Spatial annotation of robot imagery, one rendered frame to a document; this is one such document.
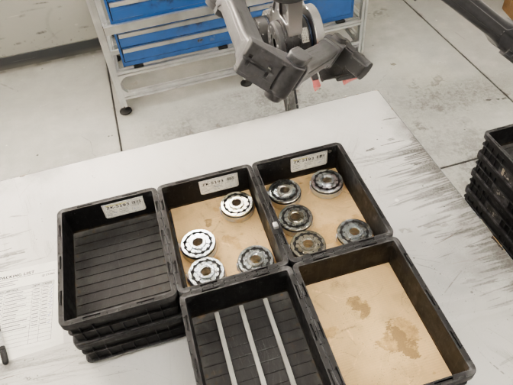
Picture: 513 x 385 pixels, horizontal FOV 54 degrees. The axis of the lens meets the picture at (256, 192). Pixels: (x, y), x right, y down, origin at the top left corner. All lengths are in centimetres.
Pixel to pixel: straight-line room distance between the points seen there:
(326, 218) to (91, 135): 211
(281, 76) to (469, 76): 274
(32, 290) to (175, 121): 181
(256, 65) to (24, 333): 107
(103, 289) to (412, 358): 84
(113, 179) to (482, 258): 131
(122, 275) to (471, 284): 103
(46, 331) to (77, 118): 210
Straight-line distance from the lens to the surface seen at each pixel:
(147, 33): 320
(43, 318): 169
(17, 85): 406
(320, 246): 145
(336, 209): 158
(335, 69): 153
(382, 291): 142
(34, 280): 178
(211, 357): 134
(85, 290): 153
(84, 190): 198
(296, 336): 134
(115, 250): 158
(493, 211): 241
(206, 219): 158
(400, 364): 133
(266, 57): 103
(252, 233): 152
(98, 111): 354
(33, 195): 205
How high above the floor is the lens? 203
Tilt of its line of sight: 47 degrees down
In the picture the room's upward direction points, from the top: 6 degrees counter-clockwise
